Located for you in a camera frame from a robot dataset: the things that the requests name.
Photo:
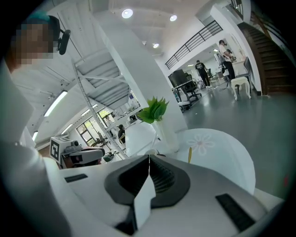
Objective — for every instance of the green leafy plant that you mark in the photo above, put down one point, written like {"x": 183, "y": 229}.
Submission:
{"x": 154, "y": 111}

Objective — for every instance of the person's head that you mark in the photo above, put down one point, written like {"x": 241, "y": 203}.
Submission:
{"x": 32, "y": 44}

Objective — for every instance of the grey chair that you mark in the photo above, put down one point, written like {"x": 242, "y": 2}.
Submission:
{"x": 247, "y": 67}

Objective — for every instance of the black office chair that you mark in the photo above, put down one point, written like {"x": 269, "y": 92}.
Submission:
{"x": 190, "y": 89}

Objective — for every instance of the long tube ceiling light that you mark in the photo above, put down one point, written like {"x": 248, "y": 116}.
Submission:
{"x": 55, "y": 103}
{"x": 34, "y": 135}

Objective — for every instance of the white stool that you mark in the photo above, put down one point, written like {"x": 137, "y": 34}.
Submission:
{"x": 241, "y": 84}

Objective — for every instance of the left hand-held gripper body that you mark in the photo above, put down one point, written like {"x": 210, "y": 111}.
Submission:
{"x": 85, "y": 155}

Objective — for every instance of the black head-worn camera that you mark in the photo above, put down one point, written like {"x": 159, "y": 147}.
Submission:
{"x": 64, "y": 42}

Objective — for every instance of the black-framed window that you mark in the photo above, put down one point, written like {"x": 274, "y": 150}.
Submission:
{"x": 86, "y": 133}

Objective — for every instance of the white metal staircase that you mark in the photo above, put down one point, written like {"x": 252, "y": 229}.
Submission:
{"x": 101, "y": 88}

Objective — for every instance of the white vase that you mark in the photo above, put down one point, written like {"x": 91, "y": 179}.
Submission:
{"x": 167, "y": 139}

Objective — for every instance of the teal headband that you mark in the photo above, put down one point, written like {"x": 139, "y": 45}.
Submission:
{"x": 39, "y": 15}

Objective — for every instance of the person's white shirt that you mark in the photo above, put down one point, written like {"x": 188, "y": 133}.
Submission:
{"x": 20, "y": 143}

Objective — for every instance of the dark wooden staircase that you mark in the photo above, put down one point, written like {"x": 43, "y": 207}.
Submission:
{"x": 268, "y": 60}

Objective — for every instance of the black monitor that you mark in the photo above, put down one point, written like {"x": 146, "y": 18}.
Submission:
{"x": 179, "y": 77}

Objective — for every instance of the yellow spoon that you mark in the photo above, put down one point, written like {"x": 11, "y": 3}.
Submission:
{"x": 190, "y": 155}

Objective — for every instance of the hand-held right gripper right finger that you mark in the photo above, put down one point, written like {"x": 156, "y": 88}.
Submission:
{"x": 199, "y": 208}

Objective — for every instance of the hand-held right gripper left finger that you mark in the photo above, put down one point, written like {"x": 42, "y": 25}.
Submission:
{"x": 92, "y": 199}

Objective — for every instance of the round ceiling light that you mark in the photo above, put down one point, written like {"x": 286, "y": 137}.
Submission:
{"x": 127, "y": 13}
{"x": 156, "y": 45}
{"x": 173, "y": 17}

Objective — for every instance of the black balcony railing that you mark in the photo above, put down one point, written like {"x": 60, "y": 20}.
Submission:
{"x": 196, "y": 41}

